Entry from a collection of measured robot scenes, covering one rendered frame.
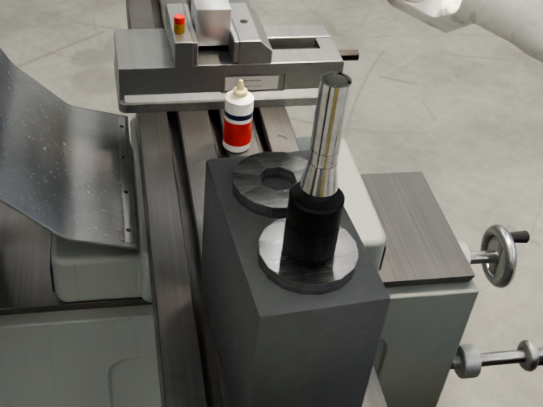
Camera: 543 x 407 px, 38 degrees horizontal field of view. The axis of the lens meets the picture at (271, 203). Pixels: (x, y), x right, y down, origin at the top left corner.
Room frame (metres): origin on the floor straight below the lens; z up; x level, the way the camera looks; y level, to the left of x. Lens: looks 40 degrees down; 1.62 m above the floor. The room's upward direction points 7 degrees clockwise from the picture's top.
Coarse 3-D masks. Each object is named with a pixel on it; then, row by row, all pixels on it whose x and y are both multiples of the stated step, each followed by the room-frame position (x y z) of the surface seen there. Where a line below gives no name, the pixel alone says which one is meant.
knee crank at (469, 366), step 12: (468, 348) 0.94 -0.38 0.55; (528, 348) 0.96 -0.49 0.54; (540, 348) 0.98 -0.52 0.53; (456, 360) 0.92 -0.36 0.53; (468, 360) 0.92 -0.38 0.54; (480, 360) 0.92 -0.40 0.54; (492, 360) 0.94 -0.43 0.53; (504, 360) 0.94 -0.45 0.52; (516, 360) 0.95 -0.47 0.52; (528, 360) 0.94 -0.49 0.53; (540, 360) 0.96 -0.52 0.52; (456, 372) 0.93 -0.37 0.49; (468, 372) 0.90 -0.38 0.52
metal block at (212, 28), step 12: (192, 0) 1.09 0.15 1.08; (204, 0) 1.09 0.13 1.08; (216, 0) 1.09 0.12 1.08; (228, 0) 1.10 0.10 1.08; (192, 12) 1.09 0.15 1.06; (204, 12) 1.06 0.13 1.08; (216, 12) 1.06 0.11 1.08; (228, 12) 1.07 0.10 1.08; (204, 24) 1.06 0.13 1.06; (216, 24) 1.06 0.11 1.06; (228, 24) 1.07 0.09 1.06; (204, 36) 1.06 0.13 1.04; (216, 36) 1.06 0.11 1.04; (228, 36) 1.07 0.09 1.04
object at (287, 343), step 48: (240, 192) 0.58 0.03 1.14; (288, 192) 0.59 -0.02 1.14; (240, 240) 0.53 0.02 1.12; (240, 288) 0.50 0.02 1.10; (288, 288) 0.47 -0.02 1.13; (336, 288) 0.48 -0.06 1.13; (384, 288) 0.49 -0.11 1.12; (240, 336) 0.48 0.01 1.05; (288, 336) 0.45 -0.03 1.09; (336, 336) 0.46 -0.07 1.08; (240, 384) 0.47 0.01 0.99; (288, 384) 0.45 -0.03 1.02; (336, 384) 0.47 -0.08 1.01
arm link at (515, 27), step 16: (496, 0) 0.85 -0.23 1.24; (512, 0) 0.85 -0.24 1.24; (528, 0) 0.85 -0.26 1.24; (480, 16) 0.86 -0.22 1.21; (496, 16) 0.85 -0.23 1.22; (512, 16) 0.84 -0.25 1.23; (528, 16) 0.83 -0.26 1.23; (496, 32) 0.85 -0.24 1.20; (512, 32) 0.84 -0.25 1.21; (528, 32) 0.83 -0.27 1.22; (528, 48) 0.83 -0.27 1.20
